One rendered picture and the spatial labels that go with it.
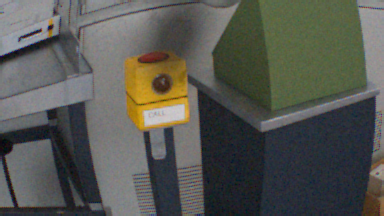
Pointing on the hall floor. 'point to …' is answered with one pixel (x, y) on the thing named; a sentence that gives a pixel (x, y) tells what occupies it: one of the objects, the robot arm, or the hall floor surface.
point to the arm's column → (286, 162)
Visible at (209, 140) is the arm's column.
